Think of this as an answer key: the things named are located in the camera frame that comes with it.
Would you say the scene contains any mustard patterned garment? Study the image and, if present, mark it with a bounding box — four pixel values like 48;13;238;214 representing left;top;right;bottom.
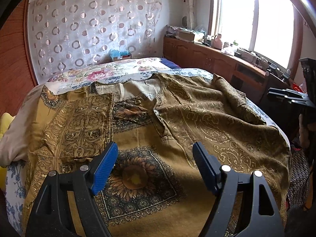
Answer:
21;72;292;237

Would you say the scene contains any right hand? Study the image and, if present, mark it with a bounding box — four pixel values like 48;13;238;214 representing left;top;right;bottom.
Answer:
299;114;309;149

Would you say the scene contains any wooden sideboard cabinet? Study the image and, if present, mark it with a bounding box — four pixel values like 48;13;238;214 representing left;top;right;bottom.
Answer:
163;36;289;104

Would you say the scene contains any beige pillow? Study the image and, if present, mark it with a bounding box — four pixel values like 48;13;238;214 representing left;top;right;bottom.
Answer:
5;85;44;163

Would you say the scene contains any pink bottle on cabinet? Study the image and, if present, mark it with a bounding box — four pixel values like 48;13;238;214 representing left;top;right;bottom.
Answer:
212;34;223;50

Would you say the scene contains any yellow plush toy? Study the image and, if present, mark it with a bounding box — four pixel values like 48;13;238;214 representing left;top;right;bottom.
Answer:
1;112;15;191

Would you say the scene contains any cardboard box on cabinet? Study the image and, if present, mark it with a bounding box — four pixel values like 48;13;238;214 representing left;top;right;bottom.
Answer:
176;30;204;42

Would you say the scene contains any dark blue blanket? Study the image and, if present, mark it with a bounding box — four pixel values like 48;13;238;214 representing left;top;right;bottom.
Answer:
160;58;181;70

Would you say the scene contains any reddish wooden wardrobe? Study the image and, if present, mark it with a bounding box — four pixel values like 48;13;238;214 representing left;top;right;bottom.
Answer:
1;0;38;116

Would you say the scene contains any floral white bed quilt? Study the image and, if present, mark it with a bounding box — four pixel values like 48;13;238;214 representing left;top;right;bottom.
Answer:
4;57;291;235

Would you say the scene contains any teal tissue box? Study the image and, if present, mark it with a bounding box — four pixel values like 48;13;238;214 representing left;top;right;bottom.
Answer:
109;49;132;62

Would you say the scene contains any circle patterned sheer curtain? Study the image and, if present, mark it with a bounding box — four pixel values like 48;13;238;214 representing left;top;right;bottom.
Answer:
28;0;162;83

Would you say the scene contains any window with wooden frame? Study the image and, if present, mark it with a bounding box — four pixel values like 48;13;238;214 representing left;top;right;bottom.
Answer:
208;0;303;76

